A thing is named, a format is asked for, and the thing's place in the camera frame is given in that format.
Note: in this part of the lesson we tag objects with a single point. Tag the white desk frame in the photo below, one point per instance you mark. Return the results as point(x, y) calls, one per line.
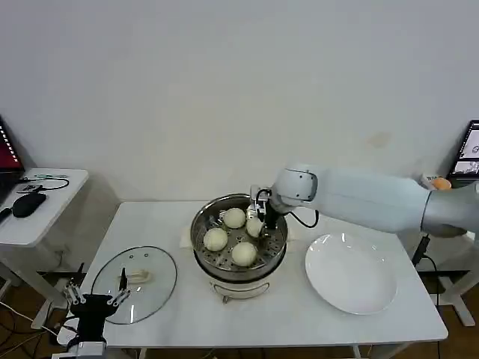
point(456, 288)

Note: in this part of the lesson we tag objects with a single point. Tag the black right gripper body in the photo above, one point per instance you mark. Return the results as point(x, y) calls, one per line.
point(272, 215)

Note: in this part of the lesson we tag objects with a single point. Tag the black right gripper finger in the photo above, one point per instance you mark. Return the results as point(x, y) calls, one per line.
point(251, 216)
point(266, 232)

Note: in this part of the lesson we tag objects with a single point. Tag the steel steamer basket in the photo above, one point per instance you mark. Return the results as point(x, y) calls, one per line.
point(224, 258)

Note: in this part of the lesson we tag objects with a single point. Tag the round glass lid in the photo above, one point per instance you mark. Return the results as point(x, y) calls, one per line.
point(149, 295)

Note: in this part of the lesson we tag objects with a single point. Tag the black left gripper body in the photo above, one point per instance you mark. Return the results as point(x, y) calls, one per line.
point(91, 318)

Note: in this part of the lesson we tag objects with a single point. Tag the white electric cooker base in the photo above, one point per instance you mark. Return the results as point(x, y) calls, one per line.
point(239, 288)

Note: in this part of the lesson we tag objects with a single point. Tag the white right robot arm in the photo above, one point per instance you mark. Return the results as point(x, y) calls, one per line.
point(366, 202)

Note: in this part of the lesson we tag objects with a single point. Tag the white side desk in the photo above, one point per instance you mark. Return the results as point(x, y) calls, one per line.
point(48, 220)

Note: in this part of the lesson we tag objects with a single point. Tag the white round plate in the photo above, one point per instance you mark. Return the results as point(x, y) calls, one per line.
point(350, 275)

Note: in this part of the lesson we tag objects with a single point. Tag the computer monitor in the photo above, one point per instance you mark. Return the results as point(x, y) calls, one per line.
point(466, 149)

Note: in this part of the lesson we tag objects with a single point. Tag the laptop with red screen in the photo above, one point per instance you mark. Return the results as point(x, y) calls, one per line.
point(7, 164)

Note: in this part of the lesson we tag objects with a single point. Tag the orange round object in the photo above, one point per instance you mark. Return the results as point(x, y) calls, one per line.
point(441, 183)

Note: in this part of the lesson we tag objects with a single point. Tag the black computer mouse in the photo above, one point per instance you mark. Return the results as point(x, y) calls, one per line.
point(28, 205)

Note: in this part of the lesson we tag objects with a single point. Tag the green pen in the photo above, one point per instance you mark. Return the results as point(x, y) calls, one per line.
point(50, 175)

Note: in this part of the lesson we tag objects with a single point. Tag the white steamed bun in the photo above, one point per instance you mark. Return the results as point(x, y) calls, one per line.
point(254, 227)
point(234, 217)
point(215, 239)
point(244, 254)

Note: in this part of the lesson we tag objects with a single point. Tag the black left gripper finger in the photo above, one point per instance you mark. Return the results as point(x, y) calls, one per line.
point(120, 293)
point(75, 293)

